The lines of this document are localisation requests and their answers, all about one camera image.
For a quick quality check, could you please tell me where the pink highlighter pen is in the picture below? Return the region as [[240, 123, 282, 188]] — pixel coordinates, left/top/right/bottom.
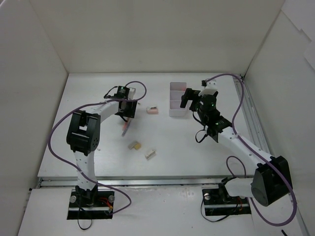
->
[[175, 85, 186, 90]]

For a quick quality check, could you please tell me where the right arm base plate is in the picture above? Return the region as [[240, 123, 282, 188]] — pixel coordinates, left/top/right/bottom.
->
[[202, 188, 252, 218]]

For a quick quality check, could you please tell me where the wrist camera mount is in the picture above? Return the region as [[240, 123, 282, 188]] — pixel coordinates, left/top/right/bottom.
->
[[128, 88, 136, 100], [199, 79, 218, 96]]

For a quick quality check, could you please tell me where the purple highlighter pen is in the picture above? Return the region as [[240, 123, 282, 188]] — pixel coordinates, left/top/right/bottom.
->
[[122, 122, 130, 137]]

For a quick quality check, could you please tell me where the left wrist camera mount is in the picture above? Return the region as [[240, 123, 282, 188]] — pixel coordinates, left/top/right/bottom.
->
[[128, 88, 136, 100]]

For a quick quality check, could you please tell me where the orange highlighter pen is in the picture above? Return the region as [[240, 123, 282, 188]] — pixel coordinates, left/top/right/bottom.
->
[[122, 118, 130, 131]]

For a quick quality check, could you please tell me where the tan L-shaped eraser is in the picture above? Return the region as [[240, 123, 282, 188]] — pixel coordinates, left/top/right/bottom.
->
[[128, 141, 142, 150]]

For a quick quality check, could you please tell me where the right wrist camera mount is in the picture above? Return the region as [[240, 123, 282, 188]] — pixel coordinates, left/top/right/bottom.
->
[[199, 79, 218, 96]]

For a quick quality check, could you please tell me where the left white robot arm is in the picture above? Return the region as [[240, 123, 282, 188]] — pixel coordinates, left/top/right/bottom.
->
[[66, 86, 137, 207]]

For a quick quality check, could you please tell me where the cream white eraser block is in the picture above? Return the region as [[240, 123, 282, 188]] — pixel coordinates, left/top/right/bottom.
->
[[145, 148, 157, 160]]

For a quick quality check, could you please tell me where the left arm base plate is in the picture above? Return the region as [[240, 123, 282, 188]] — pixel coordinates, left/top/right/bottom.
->
[[67, 189, 115, 220]]

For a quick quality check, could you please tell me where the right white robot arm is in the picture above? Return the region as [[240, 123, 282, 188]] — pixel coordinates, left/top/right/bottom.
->
[[180, 88, 292, 207]]

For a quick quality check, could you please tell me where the aluminium frame rail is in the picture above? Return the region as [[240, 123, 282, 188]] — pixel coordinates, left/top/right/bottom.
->
[[23, 73, 308, 236]]

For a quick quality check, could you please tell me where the white compartment organizer box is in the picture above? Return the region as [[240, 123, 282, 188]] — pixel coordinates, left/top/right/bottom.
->
[[169, 82, 187, 118]]

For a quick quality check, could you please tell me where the pink correction tape dispenser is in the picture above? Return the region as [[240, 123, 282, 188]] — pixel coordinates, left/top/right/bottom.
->
[[146, 106, 158, 115]]

